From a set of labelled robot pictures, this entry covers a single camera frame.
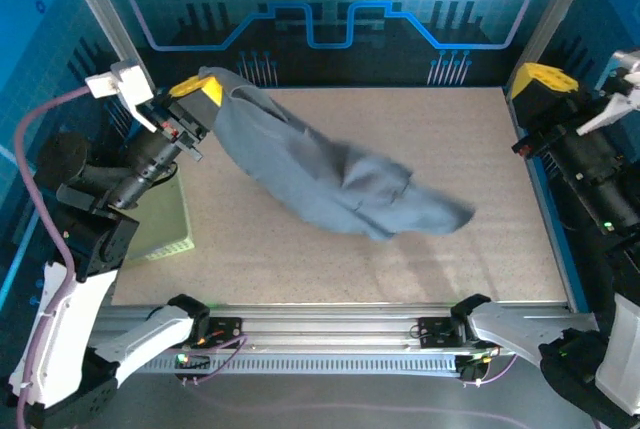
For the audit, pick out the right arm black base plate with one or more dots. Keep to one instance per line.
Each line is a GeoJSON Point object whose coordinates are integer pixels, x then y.
{"type": "Point", "coordinates": [435, 334]}

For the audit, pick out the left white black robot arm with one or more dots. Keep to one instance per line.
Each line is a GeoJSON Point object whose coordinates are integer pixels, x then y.
{"type": "Point", "coordinates": [55, 329]}

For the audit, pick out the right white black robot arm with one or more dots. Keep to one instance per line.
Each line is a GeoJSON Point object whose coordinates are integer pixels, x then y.
{"type": "Point", "coordinates": [500, 331]}

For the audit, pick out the steel sheet panel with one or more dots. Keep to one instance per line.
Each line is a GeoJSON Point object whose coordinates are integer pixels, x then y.
{"type": "Point", "coordinates": [325, 404]}

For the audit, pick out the small black adapter box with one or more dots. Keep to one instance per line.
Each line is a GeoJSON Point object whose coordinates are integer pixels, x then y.
{"type": "Point", "coordinates": [472, 371]}

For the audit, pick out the pale green perforated basket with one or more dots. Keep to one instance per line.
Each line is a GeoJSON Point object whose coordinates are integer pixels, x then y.
{"type": "Point", "coordinates": [165, 219]}

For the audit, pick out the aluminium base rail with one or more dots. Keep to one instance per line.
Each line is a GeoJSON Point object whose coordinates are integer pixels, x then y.
{"type": "Point", "coordinates": [325, 324]}

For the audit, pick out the grey t-shirt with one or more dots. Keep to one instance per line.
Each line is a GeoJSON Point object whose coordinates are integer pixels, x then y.
{"type": "Point", "coordinates": [300, 164]}

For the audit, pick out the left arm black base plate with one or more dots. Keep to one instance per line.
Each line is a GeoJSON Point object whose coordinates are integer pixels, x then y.
{"type": "Point", "coordinates": [225, 331]}

